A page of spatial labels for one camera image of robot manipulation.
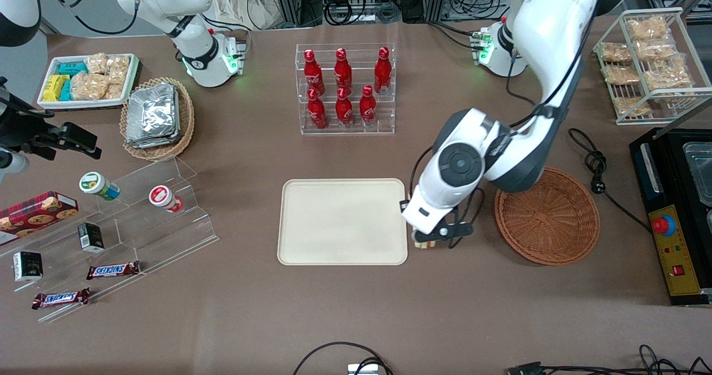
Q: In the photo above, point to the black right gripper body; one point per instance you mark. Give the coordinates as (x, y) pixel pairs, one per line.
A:
(21, 128)

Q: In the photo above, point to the triangular sandwich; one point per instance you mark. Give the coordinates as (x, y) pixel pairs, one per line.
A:
(425, 245)

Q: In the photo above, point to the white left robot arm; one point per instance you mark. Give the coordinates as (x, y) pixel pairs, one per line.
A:
(550, 30)

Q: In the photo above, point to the white rectangular snack tray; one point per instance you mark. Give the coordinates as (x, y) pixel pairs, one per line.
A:
(83, 104)

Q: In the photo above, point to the beige plastic serving tray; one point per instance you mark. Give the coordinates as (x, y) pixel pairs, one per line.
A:
(342, 222)

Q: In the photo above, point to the oval light wicker basket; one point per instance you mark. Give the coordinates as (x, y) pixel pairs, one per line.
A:
(186, 119)

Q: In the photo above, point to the round brown wicker basket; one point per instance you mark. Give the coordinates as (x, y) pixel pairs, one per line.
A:
(548, 219)

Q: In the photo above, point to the green lid cup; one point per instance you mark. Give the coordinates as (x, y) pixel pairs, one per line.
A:
(97, 184)

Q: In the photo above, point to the teal snack packet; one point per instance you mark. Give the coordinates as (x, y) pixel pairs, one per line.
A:
(72, 68)
(67, 91)

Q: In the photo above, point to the rice cracker bag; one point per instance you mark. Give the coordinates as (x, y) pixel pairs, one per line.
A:
(96, 63)
(114, 91)
(89, 87)
(118, 69)

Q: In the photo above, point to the yellow snack packet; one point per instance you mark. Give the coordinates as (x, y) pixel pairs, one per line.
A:
(54, 87)

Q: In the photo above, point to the silver foil packet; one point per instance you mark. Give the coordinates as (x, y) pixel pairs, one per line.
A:
(153, 143)
(151, 112)

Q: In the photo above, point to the red cookie box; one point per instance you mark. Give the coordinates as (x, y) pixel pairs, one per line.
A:
(39, 213)

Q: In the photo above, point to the small black box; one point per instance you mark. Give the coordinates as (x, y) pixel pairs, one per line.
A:
(90, 237)

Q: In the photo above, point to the clear acrylic bottle rack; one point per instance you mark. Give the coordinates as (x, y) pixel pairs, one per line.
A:
(345, 131)

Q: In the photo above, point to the red lid cup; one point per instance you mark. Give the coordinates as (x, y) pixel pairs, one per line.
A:
(164, 198)

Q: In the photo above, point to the red cola bottle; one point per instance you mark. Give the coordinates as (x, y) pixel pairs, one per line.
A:
(344, 110)
(367, 109)
(343, 72)
(313, 74)
(382, 72)
(317, 112)

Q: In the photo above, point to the snickers chocolate bar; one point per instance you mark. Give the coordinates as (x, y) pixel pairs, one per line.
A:
(61, 298)
(113, 270)

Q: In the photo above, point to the black and white box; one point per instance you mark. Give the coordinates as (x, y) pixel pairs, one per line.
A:
(28, 266)

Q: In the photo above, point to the clear acrylic stepped display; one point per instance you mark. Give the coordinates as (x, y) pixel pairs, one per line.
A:
(167, 241)

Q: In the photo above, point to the small silver device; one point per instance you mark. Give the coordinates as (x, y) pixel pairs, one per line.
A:
(362, 369)

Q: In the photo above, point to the clear bagged rice cracker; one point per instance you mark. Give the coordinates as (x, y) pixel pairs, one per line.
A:
(656, 49)
(614, 52)
(667, 77)
(631, 105)
(646, 28)
(621, 74)

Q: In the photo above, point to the yellow emergency stop panel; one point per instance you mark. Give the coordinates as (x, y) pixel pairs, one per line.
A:
(676, 252)

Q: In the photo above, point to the clear plastic container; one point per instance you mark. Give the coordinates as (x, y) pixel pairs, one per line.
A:
(700, 169)

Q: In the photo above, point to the black countertop appliance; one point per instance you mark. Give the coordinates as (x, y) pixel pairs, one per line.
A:
(690, 302)

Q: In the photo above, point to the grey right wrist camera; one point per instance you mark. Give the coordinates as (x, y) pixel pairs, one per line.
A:
(12, 163)

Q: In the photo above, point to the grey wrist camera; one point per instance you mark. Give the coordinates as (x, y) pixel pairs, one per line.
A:
(445, 232)
(12, 163)

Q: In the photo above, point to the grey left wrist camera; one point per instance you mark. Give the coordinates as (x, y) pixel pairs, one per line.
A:
(445, 232)

